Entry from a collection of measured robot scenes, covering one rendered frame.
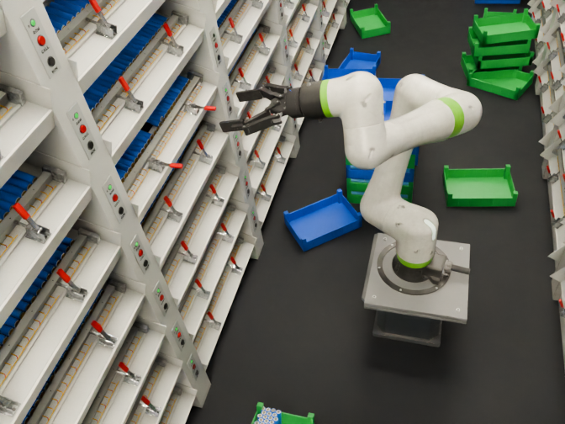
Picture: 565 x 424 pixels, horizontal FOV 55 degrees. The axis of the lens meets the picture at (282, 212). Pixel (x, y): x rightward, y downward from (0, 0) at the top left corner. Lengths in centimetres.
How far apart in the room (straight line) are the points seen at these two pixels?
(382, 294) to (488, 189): 102
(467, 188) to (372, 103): 148
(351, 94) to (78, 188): 65
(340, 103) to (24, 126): 68
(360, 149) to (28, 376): 87
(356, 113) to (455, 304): 84
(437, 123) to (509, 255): 108
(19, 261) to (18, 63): 37
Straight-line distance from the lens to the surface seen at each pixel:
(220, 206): 196
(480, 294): 232
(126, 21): 139
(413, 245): 181
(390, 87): 278
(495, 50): 339
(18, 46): 109
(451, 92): 169
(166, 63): 158
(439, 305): 189
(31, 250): 116
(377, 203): 185
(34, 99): 115
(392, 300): 188
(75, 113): 119
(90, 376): 143
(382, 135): 133
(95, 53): 128
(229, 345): 220
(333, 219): 254
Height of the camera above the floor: 185
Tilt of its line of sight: 45 degrees down
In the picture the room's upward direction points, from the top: 9 degrees counter-clockwise
